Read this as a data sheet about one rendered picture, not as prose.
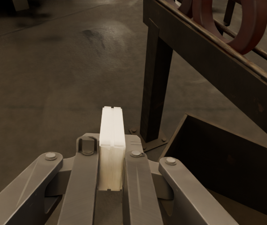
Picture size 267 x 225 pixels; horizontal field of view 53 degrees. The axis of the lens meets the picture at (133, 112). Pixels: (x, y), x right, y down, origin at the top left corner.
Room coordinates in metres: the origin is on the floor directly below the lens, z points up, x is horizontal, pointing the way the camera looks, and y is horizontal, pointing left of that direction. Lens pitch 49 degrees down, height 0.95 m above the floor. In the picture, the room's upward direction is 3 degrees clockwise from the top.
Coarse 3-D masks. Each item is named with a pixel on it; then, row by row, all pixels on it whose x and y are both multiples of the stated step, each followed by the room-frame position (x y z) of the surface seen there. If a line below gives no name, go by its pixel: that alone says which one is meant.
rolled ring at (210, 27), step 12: (204, 0) 0.56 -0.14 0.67; (252, 0) 0.45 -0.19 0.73; (264, 0) 0.45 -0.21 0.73; (204, 12) 0.56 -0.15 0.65; (252, 12) 0.44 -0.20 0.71; (264, 12) 0.44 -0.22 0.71; (204, 24) 0.54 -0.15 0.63; (252, 24) 0.43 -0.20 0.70; (264, 24) 0.44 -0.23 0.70; (204, 36) 0.53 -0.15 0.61; (216, 36) 0.52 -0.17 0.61; (240, 36) 0.45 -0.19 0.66; (252, 36) 0.43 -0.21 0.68; (240, 48) 0.44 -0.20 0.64; (252, 48) 0.44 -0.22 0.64
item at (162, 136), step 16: (160, 48) 0.65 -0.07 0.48; (160, 64) 0.65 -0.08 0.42; (144, 80) 0.69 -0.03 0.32; (160, 80) 0.66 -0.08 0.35; (144, 96) 0.68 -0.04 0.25; (160, 96) 0.66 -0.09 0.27; (144, 112) 0.67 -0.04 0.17; (160, 112) 0.67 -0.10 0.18; (144, 128) 0.66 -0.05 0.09; (144, 144) 0.64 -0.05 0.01; (160, 144) 0.64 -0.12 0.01
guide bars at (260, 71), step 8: (160, 0) 0.67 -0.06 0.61; (168, 8) 0.63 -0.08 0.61; (176, 8) 0.62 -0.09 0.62; (184, 16) 0.58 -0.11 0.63; (192, 24) 0.54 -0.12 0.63; (200, 32) 0.51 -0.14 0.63; (208, 32) 0.50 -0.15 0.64; (216, 40) 0.47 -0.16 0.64; (224, 48) 0.45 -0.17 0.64; (232, 48) 0.44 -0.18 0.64; (240, 56) 0.41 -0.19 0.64; (248, 64) 0.39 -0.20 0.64; (256, 72) 0.37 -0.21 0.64; (264, 72) 0.36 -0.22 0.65; (264, 80) 0.35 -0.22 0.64
